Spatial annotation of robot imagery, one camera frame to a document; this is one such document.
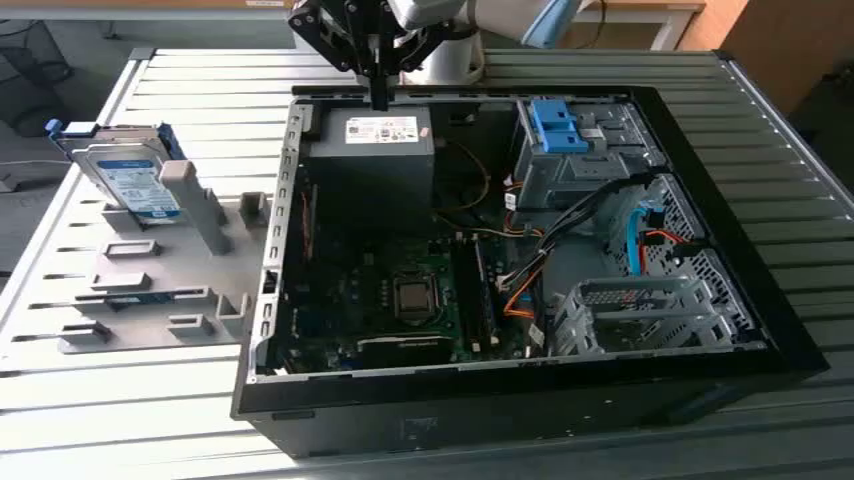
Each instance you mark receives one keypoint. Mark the grey power supply unit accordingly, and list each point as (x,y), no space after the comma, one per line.
(374,147)

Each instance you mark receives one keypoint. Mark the grey parts rack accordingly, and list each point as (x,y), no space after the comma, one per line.
(174,265)

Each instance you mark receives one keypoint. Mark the black RAM stick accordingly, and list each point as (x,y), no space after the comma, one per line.
(468,295)

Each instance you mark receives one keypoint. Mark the black PC case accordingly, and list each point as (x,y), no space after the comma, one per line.
(468,415)

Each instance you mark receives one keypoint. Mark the black graphics card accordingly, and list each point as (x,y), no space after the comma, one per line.
(404,350)

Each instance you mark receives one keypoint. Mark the brown wooden cabinet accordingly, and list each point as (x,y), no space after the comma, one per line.
(781,45)

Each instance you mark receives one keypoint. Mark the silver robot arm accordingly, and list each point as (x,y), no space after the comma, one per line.
(454,60)

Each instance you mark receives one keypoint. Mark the white framed wooden desk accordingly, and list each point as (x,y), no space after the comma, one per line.
(671,35)

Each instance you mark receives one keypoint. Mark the CPU socket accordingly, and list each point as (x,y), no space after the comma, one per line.
(417,275)

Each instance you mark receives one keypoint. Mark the metal disk bay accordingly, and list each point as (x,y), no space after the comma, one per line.
(668,312)

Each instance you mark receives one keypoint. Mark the blue plastic bay latch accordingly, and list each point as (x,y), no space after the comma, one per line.
(557,135)

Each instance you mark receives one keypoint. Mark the black mesh wastebasket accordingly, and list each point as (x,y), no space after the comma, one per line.
(34,115)

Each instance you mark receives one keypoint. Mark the grey floor bracket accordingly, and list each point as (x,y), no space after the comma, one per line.
(9,180)

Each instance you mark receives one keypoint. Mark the green motherboard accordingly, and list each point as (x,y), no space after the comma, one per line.
(361,280)

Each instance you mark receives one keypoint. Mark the blue RAM stick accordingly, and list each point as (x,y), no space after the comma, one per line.
(141,298)

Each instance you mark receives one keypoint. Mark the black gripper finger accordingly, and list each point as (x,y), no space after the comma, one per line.
(330,35)
(408,52)

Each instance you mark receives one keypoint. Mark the hard disk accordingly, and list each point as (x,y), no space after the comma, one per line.
(134,185)

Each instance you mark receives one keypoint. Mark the silver CPU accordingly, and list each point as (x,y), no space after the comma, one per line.
(416,296)

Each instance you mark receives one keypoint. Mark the tall metal drive cage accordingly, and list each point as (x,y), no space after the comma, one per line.
(581,175)

